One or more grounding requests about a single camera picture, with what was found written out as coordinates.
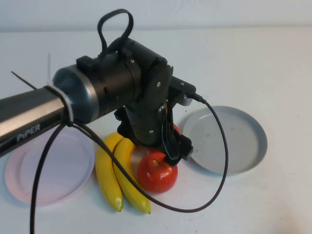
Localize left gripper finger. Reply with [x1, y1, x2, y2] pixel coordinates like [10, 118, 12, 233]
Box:
[163, 156, 180, 167]

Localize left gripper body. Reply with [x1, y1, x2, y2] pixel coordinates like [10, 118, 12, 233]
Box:
[116, 99, 194, 162]

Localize yellow banana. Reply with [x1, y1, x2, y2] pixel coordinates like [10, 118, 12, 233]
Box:
[95, 131, 125, 212]
[112, 137, 152, 215]

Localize grey-blue round plate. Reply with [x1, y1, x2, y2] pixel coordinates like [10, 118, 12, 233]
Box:
[182, 105, 268, 176]

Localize pink round plate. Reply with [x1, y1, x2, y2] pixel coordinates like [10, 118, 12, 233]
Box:
[4, 126, 96, 207]

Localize white zip tie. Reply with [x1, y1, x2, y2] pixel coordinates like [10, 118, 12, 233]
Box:
[46, 53, 74, 125]

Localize black zip tie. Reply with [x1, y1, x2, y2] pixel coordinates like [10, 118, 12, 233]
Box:
[11, 71, 74, 127]

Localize left camera black cable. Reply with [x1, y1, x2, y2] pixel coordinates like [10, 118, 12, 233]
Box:
[29, 94, 230, 234]

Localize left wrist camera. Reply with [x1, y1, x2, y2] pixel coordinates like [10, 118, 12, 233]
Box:
[168, 76, 197, 107]

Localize black cable loop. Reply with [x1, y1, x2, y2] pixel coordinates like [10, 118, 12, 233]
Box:
[97, 9, 134, 59]

